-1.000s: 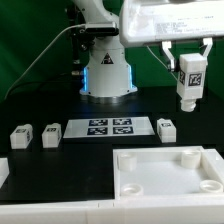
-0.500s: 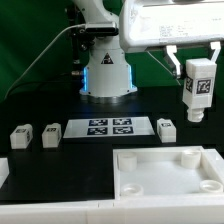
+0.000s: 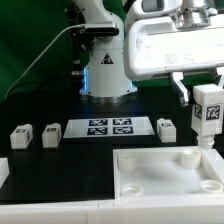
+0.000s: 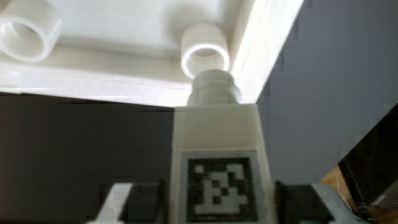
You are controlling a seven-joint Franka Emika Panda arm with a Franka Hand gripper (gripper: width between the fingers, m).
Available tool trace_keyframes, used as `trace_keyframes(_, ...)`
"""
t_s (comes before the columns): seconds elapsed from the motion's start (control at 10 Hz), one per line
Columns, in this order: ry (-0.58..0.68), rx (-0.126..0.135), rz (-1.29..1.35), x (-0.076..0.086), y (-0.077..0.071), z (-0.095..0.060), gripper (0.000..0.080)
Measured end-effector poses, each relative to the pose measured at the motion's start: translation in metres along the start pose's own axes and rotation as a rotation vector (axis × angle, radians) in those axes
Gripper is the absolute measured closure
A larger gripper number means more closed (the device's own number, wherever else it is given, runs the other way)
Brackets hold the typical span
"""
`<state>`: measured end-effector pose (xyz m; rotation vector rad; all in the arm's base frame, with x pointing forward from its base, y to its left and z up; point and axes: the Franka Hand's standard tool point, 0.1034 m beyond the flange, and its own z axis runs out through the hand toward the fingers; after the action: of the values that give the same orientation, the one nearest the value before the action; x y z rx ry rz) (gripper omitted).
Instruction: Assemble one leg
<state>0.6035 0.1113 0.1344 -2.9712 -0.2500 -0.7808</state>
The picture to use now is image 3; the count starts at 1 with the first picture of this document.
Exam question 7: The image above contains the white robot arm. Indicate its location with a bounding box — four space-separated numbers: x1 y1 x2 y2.
73 0 224 105

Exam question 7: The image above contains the black camera on stand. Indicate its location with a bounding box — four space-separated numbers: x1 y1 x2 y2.
64 4 120 76

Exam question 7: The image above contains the grey cable left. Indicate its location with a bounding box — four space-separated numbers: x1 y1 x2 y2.
3 23 86 101

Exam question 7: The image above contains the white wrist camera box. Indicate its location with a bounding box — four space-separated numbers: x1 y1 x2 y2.
122 0 182 30

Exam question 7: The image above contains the white sheet with markers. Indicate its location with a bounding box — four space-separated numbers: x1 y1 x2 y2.
64 117 155 139

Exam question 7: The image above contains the white square table top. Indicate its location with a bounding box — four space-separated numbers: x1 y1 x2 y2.
113 146 224 199

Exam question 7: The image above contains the white left obstacle block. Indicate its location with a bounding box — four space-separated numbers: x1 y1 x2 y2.
0 158 9 188

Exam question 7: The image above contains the white front obstacle rail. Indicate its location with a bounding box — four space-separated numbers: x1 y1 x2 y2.
0 194 224 224

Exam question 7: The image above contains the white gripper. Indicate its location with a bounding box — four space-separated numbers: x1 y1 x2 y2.
124 14 224 107

